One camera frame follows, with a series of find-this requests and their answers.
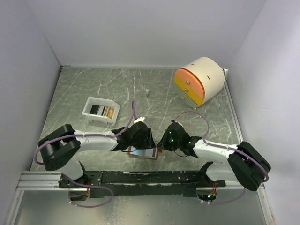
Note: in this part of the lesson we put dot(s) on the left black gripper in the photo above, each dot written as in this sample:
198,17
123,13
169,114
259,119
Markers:
149,143

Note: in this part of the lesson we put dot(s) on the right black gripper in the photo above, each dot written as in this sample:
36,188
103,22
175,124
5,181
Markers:
163,143

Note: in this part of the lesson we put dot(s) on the brown leather card holder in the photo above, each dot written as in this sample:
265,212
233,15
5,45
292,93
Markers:
151,154

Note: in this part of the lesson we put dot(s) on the white card tray box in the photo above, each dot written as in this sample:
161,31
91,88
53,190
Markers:
100,101

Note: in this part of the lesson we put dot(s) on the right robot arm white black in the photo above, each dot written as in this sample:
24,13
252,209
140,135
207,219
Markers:
240,163

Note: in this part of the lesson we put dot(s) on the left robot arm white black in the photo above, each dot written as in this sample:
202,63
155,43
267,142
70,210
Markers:
58,148

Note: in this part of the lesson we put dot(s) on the stack of cards in tray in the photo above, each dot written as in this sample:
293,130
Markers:
102,111

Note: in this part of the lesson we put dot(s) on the cream round drawer cabinet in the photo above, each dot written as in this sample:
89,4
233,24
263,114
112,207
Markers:
199,81

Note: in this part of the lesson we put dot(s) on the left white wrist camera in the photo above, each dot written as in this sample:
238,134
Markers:
140,119

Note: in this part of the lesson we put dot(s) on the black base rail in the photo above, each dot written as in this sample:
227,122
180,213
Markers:
124,183

